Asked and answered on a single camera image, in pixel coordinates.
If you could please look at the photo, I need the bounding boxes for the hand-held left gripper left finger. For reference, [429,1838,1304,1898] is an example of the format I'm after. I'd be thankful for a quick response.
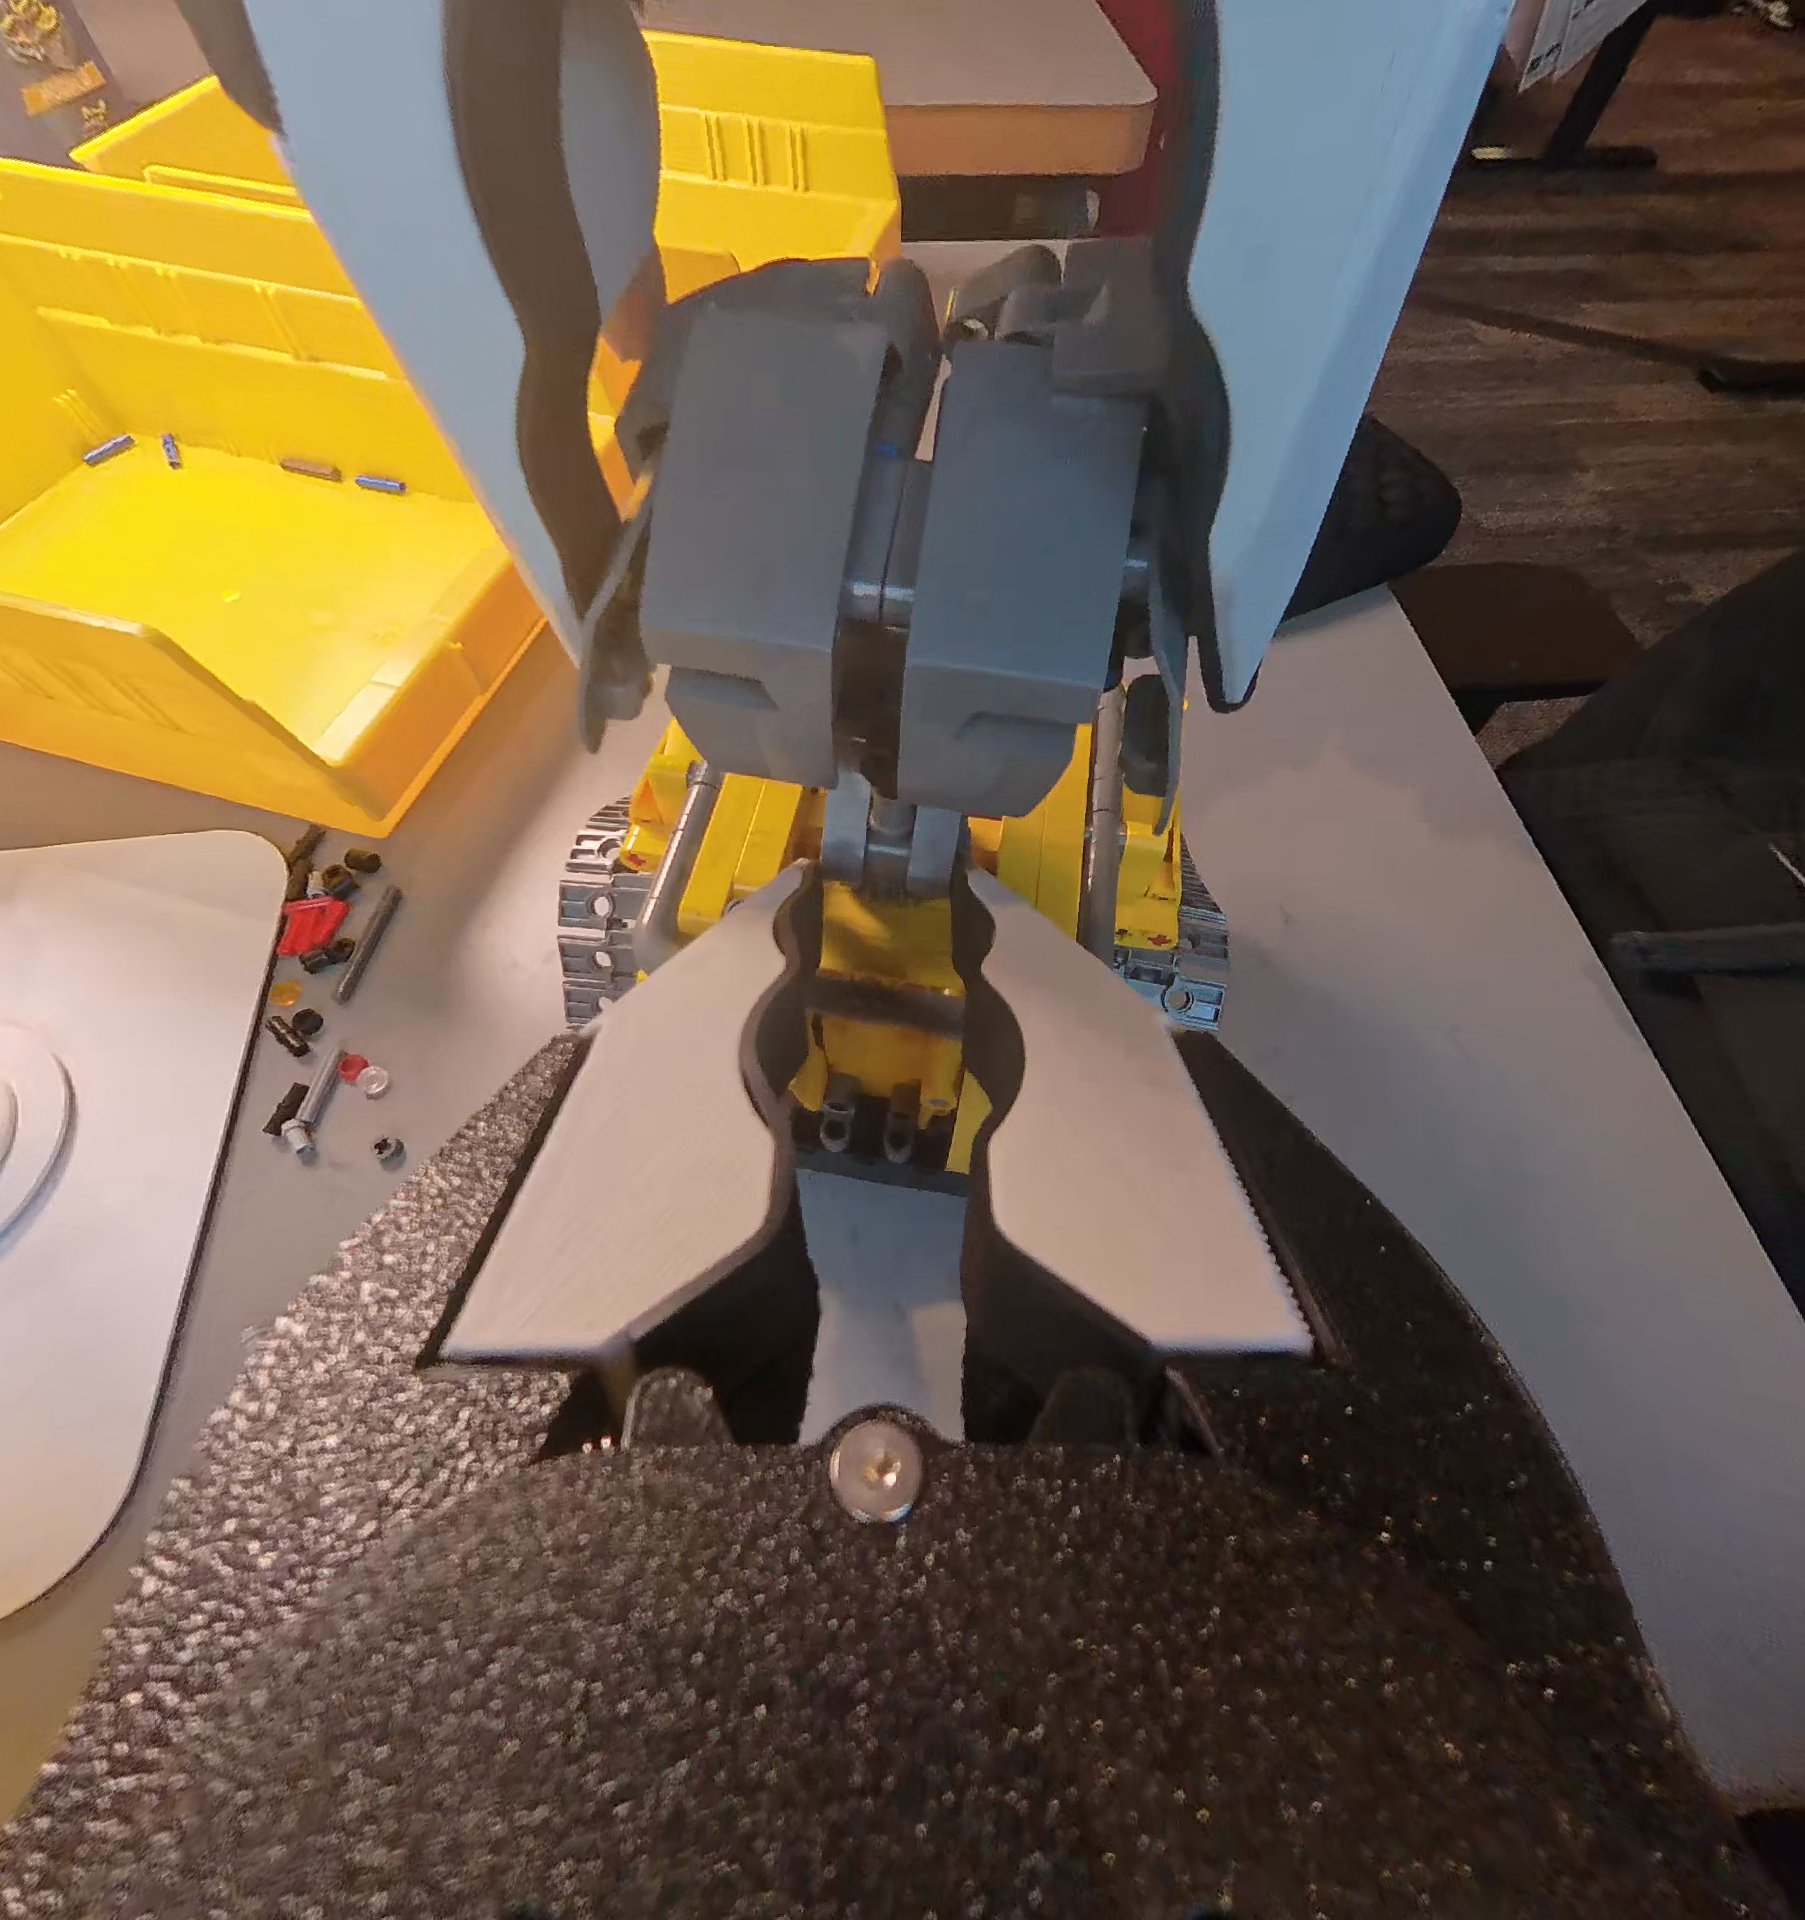
[437,873,819,1376]

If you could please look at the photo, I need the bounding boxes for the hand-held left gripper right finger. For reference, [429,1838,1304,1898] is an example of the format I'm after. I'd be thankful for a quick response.
[961,878,1330,1373]

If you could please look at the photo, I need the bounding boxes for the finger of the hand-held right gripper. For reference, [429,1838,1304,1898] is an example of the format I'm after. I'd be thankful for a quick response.
[1155,0,1526,724]
[238,0,667,759]

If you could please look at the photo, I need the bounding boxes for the grey toy robot head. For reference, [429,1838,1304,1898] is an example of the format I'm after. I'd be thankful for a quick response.
[586,254,1211,892]

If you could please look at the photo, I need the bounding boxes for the black desk chair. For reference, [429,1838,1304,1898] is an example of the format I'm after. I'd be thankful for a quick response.
[1394,539,1805,1426]

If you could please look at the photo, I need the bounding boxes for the yellow plastic bin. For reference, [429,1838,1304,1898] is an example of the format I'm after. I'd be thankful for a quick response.
[80,74,913,306]
[0,150,565,844]

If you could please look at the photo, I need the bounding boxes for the scattered small building pieces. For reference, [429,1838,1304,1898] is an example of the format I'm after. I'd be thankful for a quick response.
[259,850,415,1178]

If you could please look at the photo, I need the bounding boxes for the robot kit box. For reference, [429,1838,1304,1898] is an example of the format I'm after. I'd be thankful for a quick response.
[0,0,112,162]

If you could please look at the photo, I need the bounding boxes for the white book stand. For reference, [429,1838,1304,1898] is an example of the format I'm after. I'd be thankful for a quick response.
[0,832,297,1639]

